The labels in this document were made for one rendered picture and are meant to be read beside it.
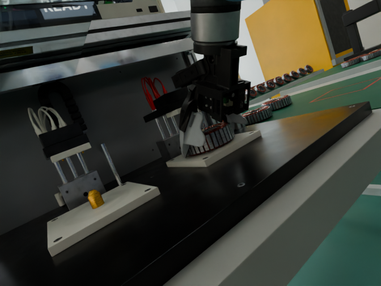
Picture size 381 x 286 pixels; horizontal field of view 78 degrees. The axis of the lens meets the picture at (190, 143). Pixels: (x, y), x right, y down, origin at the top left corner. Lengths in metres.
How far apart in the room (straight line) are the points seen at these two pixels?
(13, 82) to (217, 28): 0.36
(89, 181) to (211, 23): 0.37
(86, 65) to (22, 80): 0.11
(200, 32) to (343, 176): 0.27
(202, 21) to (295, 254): 0.31
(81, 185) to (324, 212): 0.42
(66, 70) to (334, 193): 0.48
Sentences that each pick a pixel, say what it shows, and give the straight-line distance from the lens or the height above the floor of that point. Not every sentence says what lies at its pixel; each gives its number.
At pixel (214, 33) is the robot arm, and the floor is 0.96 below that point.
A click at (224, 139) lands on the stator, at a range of 0.45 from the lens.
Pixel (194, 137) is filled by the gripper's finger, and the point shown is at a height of 0.82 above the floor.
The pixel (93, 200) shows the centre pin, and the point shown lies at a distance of 0.40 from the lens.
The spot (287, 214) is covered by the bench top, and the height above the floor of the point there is 0.75.
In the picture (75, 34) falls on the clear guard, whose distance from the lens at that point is 0.48.
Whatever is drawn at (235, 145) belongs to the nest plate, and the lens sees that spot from 0.44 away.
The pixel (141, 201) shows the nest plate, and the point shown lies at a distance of 0.35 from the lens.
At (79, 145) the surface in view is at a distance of 0.45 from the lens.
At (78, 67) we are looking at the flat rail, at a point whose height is 1.03.
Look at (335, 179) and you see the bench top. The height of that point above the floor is 0.74.
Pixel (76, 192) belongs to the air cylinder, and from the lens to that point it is 0.52.
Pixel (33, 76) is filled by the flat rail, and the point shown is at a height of 1.03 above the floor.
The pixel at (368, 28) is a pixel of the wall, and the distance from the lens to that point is 5.63.
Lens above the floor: 0.87
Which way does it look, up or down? 7 degrees down
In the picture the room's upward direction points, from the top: 21 degrees counter-clockwise
